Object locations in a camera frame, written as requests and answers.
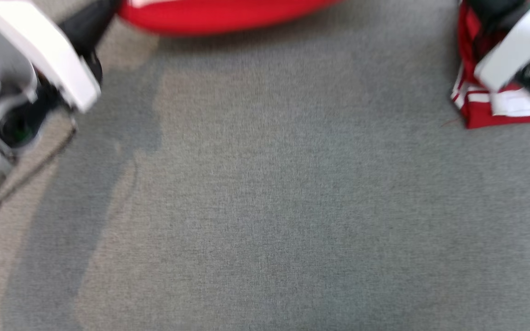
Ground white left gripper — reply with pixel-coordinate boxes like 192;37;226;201
0;0;123;113

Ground grey fabric covered table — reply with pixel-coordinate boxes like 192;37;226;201
0;0;530;331

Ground red shorts white stripes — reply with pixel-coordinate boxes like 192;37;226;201
117;0;345;36

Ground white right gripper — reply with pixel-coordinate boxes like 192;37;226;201
465;0;530;92

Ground red jersey shirt white sleeves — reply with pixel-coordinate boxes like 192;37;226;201
450;0;530;129

